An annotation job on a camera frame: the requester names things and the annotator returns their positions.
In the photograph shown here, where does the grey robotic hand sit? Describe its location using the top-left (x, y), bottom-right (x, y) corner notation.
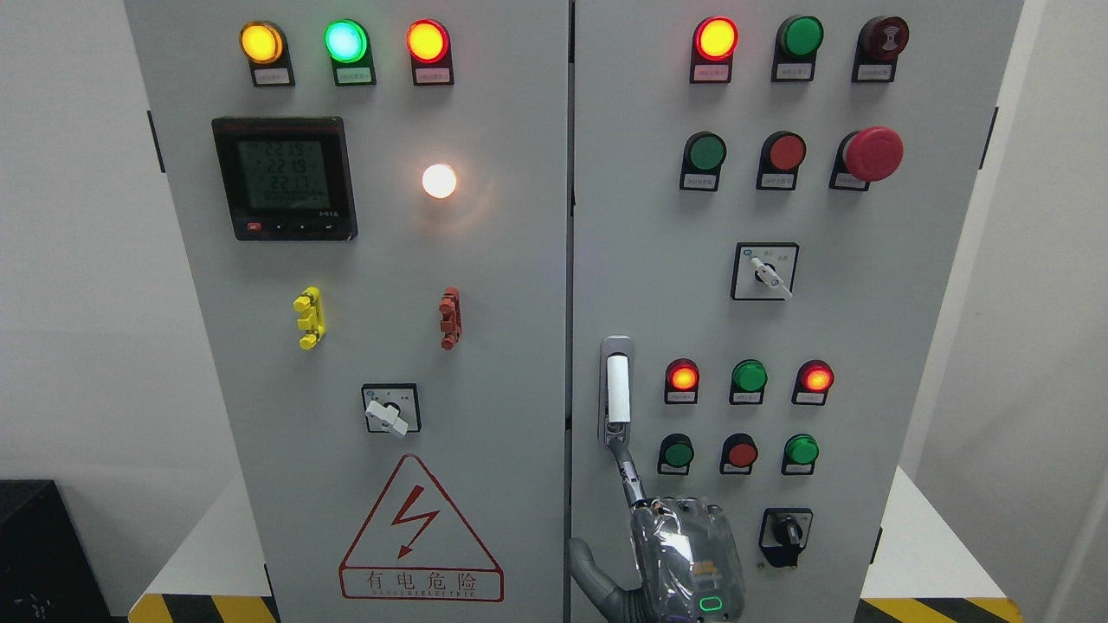
top-left (567, 439), bottom-right (745, 622)

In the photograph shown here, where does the silver door handle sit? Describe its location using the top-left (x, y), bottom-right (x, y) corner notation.
top-left (598, 335), bottom-right (634, 448)

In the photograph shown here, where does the grey right cabinet door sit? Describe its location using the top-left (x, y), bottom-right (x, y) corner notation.
top-left (570, 1), bottom-right (1022, 622)

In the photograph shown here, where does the grey cabinet door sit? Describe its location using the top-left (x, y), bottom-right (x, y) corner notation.
top-left (126, 1), bottom-right (570, 622)
top-left (570, 1), bottom-right (1022, 622)

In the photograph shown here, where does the grey left cabinet door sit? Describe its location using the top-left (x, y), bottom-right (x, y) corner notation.
top-left (126, 1), bottom-right (570, 622)

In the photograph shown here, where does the green push button lower left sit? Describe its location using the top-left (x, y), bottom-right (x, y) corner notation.
top-left (656, 433), bottom-right (695, 476)

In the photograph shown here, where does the green push button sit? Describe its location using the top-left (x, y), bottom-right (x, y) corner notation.
top-left (656, 433), bottom-right (695, 476)
top-left (680, 132), bottom-right (727, 192)
top-left (781, 435), bottom-right (820, 476)

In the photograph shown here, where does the red push button lower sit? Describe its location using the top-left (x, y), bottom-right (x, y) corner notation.
top-left (718, 433), bottom-right (759, 476)

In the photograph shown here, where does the red push button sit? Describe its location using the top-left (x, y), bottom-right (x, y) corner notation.
top-left (718, 433), bottom-right (759, 476)
top-left (756, 131), bottom-right (807, 192)

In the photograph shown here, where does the green push button lower right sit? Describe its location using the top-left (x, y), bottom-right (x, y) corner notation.
top-left (781, 435), bottom-right (820, 476)

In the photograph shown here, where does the red lit light middle left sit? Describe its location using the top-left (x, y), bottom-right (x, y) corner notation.
top-left (664, 358), bottom-right (699, 405)

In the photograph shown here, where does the green light middle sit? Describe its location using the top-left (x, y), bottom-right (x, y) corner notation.
top-left (729, 359), bottom-right (768, 405)

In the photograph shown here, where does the red lit light middle right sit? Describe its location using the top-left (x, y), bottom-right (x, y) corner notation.
top-left (791, 360), bottom-right (835, 406)

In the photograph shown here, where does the white platform with hazard stripes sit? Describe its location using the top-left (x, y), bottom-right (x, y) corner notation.
top-left (129, 471), bottom-right (1022, 622)

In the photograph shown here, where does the red electric danger warning sticker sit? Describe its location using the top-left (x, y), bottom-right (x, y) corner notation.
top-left (338, 455), bottom-right (504, 602)

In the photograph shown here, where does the red terminal connector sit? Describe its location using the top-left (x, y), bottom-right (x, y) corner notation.
top-left (438, 286), bottom-right (463, 350)

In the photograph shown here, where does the green push button upper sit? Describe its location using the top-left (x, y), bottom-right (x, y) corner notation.
top-left (680, 132), bottom-right (727, 192)

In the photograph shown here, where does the red push button upper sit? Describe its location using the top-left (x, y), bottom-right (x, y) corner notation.
top-left (756, 131), bottom-right (807, 192)

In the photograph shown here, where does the red emergency stop button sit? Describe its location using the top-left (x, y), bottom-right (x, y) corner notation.
top-left (828, 125), bottom-right (904, 192)

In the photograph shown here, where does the white lit indicator lamp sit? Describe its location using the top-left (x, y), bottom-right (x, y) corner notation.
top-left (421, 163), bottom-right (459, 200)

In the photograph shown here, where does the yellow terminal connector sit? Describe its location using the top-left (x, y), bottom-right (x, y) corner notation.
top-left (293, 286), bottom-right (327, 350)

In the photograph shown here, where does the red lit light right top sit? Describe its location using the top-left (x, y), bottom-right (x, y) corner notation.
top-left (689, 16), bottom-right (740, 84)

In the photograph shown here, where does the green light right top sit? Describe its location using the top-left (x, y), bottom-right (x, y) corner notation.
top-left (771, 16), bottom-right (825, 83)

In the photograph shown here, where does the black digital power meter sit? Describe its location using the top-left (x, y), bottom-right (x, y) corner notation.
top-left (211, 118), bottom-right (358, 241)

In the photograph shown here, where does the red lit indicator light left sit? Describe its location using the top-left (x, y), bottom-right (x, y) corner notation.
top-left (406, 17), bottom-right (454, 86)

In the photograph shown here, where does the green lit indicator light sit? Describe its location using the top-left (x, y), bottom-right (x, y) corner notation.
top-left (324, 19), bottom-right (377, 86)

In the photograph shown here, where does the black box bottom left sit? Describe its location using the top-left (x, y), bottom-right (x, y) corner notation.
top-left (1, 478), bottom-right (112, 622)

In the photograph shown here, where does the yellow indicator light top left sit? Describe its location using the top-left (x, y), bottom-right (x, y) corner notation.
top-left (239, 21), bottom-right (294, 86)

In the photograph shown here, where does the black knob selector switch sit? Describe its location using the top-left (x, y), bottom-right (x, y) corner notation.
top-left (758, 505), bottom-right (814, 568)

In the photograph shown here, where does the upper right rotary switch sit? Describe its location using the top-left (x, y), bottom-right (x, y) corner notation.
top-left (731, 243), bottom-right (800, 302)

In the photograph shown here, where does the left door rotary switch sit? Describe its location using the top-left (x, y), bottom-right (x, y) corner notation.
top-left (361, 382), bottom-right (421, 439)

